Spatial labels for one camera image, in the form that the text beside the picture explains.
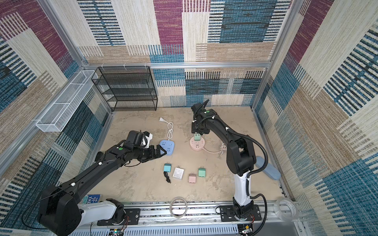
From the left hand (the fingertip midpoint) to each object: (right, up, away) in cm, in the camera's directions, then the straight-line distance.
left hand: (161, 154), depth 81 cm
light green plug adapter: (+20, +8, +15) cm, 26 cm away
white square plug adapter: (+9, -12, +4) cm, 15 cm away
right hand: (+22, +11, +12) cm, 27 cm away
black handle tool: (-39, -3, +9) cm, 40 cm away
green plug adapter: (+22, -11, +4) cm, 25 cm away
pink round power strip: (+20, +3, +15) cm, 25 cm away
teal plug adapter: (+2, -9, +6) cm, 11 cm away
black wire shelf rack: (-31, +42, +28) cm, 59 cm away
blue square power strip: (+1, +2, +15) cm, 15 cm away
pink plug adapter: (+17, -14, +4) cm, 22 cm away
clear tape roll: (+60, -28, -7) cm, 67 cm away
